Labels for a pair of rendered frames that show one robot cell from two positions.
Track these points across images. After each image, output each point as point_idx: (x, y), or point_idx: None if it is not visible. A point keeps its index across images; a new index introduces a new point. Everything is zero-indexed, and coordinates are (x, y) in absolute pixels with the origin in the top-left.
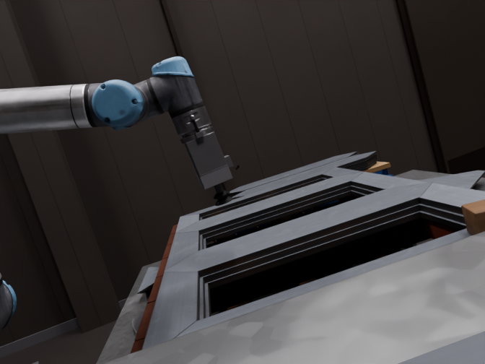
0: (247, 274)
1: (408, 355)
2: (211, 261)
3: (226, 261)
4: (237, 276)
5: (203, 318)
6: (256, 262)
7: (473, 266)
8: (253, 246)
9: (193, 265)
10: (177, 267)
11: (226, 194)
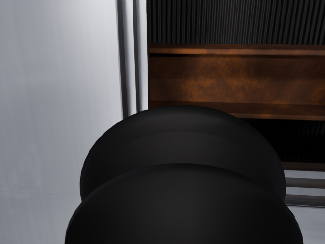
0: (148, 56)
1: None
2: (78, 157)
3: (116, 116)
4: (148, 86)
5: None
6: (135, 18)
7: None
8: (45, 7)
9: (61, 204)
10: (36, 242)
11: (291, 214)
